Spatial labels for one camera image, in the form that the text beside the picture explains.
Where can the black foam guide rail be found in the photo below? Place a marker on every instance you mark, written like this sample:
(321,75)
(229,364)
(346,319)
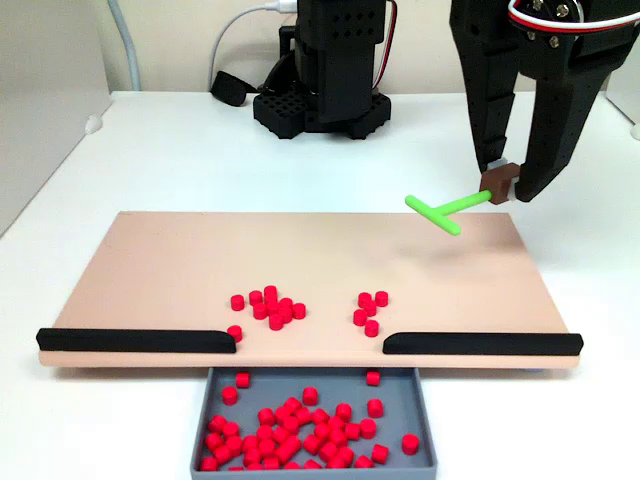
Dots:
(500,344)
(125,341)

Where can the grey rectangular tray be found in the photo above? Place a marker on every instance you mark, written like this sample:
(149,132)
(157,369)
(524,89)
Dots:
(400,400)

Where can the white table bumper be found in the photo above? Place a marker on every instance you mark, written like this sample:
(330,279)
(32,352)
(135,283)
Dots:
(636,131)
(93,123)

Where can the green T-shaped pusher tool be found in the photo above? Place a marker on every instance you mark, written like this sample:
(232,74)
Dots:
(465,204)

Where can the red cylindrical granule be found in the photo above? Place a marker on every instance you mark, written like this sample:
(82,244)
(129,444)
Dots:
(256,297)
(336,422)
(312,464)
(229,395)
(368,428)
(370,308)
(360,317)
(291,424)
(292,442)
(208,463)
(242,380)
(311,443)
(266,446)
(266,416)
(292,405)
(303,415)
(298,310)
(310,396)
(365,299)
(271,302)
(291,465)
(234,333)
(230,429)
(273,311)
(285,315)
(260,311)
(328,451)
(250,443)
(255,466)
(338,437)
(222,454)
(380,453)
(345,456)
(213,441)
(264,432)
(375,407)
(252,456)
(270,462)
(237,302)
(270,291)
(322,431)
(282,413)
(343,411)
(320,416)
(410,443)
(284,451)
(217,423)
(364,462)
(233,444)
(381,298)
(352,430)
(371,328)
(372,377)
(335,462)
(285,303)
(279,434)
(275,321)

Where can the white conduit tube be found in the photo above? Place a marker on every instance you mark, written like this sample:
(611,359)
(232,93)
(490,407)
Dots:
(127,45)

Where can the tan flat board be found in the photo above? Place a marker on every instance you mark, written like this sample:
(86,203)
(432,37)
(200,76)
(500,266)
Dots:
(200,260)

